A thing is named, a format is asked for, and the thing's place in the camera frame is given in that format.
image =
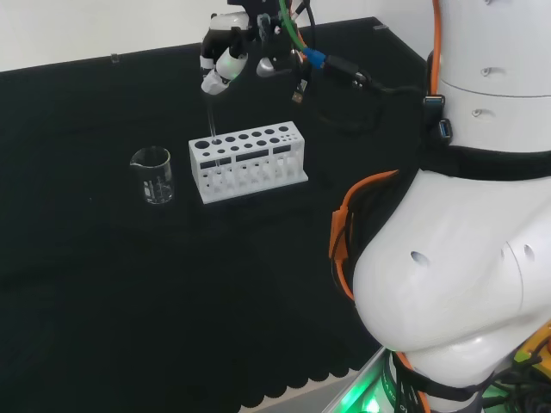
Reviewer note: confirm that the black bench cloth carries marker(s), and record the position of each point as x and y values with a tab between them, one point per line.
129	279

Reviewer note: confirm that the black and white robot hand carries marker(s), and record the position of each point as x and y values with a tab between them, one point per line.
228	64

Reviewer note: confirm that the white test tube rack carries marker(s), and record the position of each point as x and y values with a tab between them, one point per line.
254	183

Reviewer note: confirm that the small clear glass beaker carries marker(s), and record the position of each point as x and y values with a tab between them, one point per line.
157	185

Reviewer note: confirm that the clear glass rod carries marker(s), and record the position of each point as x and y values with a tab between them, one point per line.
211	120

